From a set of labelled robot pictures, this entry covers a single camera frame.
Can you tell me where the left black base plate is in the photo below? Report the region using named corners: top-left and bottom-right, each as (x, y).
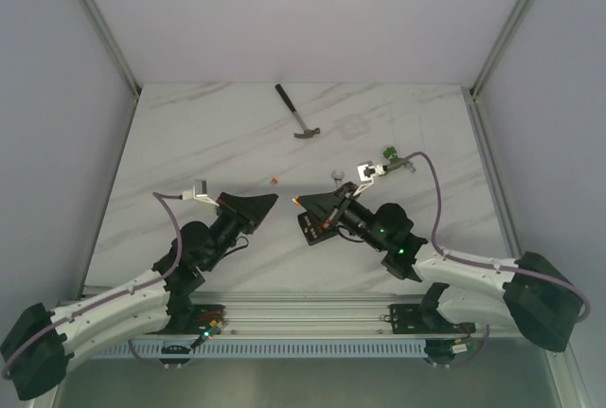
top-left (156, 303), bottom-right (225, 335)

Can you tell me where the right aluminium frame post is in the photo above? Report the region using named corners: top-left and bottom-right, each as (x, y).
top-left (470, 0), bottom-right (534, 99)

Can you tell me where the aluminium frame post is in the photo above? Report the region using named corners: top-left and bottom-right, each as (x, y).
top-left (79, 0), bottom-right (142, 100)
top-left (470, 0), bottom-right (534, 99)

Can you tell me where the claw hammer black handle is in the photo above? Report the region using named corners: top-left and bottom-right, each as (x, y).
top-left (275, 84), bottom-right (321, 139)

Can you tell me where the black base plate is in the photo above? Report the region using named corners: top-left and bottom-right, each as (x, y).
top-left (156, 303), bottom-right (225, 335)
top-left (383, 304), bottom-right (476, 335)

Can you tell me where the grey slotted cable duct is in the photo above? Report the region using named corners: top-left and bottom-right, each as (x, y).
top-left (94, 341), bottom-right (545, 361)

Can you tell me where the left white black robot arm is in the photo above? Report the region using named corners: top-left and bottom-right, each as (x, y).
top-left (1, 192), bottom-right (278, 401)

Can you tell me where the aluminium mounting rail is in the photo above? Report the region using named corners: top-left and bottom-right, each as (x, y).
top-left (141, 289), bottom-right (564, 339)

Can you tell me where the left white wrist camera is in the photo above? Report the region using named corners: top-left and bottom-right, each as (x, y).
top-left (181, 179), bottom-right (219, 206)

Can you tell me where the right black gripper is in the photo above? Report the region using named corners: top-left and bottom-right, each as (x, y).
top-left (296, 182), bottom-right (385, 253)

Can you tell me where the black fuse box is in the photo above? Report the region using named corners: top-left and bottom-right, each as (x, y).
top-left (297, 212), bottom-right (338, 246)

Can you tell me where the silver combination wrench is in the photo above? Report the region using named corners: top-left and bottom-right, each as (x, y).
top-left (331, 170), bottom-right (345, 188)

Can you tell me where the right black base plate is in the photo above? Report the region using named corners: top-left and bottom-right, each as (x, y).
top-left (383, 304), bottom-right (476, 335)

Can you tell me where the left aluminium frame post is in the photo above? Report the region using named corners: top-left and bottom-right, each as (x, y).
top-left (79, 0), bottom-right (142, 100)

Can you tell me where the clear plastic fuse box cover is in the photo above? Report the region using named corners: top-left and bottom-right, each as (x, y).
top-left (334, 114), bottom-right (371, 140)

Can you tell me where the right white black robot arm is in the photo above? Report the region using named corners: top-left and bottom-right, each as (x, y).
top-left (294, 183), bottom-right (584, 352)

